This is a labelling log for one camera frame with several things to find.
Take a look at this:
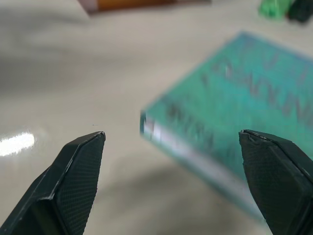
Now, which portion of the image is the teal hardcover book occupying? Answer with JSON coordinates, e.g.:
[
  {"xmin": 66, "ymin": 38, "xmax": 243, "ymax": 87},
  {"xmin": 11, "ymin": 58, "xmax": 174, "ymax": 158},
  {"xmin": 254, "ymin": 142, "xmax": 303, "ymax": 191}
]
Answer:
[{"xmin": 139, "ymin": 30, "xmax": 313, "ymax": 222}]

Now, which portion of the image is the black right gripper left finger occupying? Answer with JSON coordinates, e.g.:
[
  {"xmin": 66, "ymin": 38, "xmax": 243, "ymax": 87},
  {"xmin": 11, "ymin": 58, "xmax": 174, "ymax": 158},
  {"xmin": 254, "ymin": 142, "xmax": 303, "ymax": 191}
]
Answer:
[{"xmin": 0, "ymin": 131, "xmax": 106, "ymax": 235}]

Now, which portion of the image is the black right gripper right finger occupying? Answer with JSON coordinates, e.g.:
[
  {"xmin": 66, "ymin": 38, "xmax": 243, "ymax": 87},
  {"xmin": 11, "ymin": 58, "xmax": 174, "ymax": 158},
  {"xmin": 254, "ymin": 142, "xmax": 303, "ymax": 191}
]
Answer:
[{"xmin": 238, "ymin": 129, "xmax": 313, "ymax": 235}]

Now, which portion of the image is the dark green plastic object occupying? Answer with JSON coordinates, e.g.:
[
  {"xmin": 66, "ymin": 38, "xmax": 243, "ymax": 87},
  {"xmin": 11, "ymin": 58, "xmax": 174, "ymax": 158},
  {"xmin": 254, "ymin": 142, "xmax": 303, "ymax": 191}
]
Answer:
[{"xmin": 286, "ymin": 0, "xmax": 313, "ymax": 23}]

